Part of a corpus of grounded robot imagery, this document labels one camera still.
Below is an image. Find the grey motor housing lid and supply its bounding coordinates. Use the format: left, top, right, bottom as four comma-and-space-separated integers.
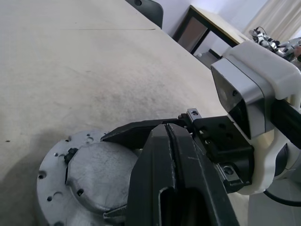
36, 130, 142, 226

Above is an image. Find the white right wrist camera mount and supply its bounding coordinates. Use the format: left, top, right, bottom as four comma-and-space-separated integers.
210, 40, 301, 195

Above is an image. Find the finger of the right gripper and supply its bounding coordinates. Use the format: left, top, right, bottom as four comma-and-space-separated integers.
103, 204, 129, 221
100, 119, 189, 150

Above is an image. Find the silver metal gadget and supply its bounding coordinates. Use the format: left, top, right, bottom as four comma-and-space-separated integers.
248, 26, 301, 62

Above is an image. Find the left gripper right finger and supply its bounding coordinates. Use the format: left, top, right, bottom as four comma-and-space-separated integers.
166, 123, 241, 226

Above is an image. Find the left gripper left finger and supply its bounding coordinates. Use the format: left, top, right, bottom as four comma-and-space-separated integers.
126, 123, 179, 226

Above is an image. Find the black framed wooden desk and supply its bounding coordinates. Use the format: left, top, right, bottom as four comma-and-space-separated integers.
173, 4, 247, 58

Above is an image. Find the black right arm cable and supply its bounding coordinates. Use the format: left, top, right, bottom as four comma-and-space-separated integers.
262, 189, 301, 207

